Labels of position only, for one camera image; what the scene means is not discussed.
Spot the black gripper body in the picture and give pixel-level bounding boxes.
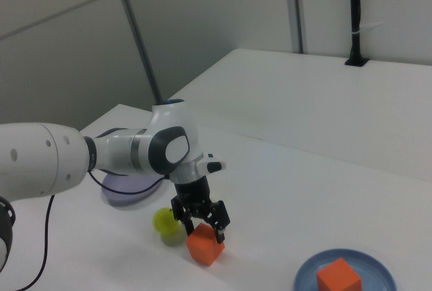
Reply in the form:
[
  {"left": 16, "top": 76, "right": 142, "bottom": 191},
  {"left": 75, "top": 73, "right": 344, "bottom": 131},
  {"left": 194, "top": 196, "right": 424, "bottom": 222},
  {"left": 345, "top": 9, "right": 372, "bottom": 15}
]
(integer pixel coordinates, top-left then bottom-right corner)
[{"left": 172, "top": 175, "right": 217, "bottom": 219}]

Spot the black mounting pole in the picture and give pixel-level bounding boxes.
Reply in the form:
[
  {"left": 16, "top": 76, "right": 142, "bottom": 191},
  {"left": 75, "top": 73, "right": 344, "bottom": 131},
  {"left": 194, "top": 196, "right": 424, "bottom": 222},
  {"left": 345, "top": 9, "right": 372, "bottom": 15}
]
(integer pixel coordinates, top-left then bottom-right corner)
[{"left": 344, "top": 0, "right": 369, "bottom": 68}]

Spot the grey partition post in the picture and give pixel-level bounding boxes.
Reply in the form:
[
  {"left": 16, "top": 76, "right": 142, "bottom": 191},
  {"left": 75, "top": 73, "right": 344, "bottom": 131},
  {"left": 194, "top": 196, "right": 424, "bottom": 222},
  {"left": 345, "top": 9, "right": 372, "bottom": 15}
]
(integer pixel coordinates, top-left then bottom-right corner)
[
  {"left": 112, "top": 0, "right": 163, "bottom": 103},
  {"left": 284, "top": 0, "right": 308, "bottom": 55}
]

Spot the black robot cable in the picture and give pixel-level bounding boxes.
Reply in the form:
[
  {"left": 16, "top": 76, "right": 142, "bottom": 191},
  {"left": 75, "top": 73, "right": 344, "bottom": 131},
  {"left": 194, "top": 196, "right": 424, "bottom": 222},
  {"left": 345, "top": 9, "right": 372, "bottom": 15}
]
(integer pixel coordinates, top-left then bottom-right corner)
[{"left": 13, "top": 169, "right": 169, "bottom": 291}]

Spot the blue plate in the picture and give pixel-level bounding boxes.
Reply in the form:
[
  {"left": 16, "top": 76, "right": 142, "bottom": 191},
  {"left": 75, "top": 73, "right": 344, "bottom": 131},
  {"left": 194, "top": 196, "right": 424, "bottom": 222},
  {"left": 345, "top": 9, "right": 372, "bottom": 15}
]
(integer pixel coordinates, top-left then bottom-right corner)
[{"left": 293, "top": 248, "right": 398, "bottom": 291}]

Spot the orange cube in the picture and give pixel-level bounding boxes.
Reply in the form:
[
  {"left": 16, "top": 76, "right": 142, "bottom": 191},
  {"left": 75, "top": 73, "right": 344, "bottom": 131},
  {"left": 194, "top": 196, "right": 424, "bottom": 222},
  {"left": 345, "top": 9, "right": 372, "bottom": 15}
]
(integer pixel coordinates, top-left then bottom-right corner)
[
  {"left": 185, "top": 222, "right": 226, "bottom": 267},
  {"left": 316, "top": 257, "right": 362, "bottom": 291}
]

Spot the purple plate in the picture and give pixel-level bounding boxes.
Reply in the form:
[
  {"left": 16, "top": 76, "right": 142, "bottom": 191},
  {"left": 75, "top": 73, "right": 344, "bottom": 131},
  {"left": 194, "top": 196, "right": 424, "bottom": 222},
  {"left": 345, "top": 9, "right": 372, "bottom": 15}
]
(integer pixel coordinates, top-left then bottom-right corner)
[{"left": 101, "top": 172, "right": 166, "bottom": 208}]

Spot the yellow tennis ball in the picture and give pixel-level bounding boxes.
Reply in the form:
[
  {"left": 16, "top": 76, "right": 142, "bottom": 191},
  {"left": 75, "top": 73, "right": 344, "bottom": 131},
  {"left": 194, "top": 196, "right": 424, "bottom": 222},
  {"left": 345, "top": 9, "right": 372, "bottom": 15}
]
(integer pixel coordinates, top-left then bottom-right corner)
[{"left": 153, "top": 206, "right": 179, "bottom": 234}]

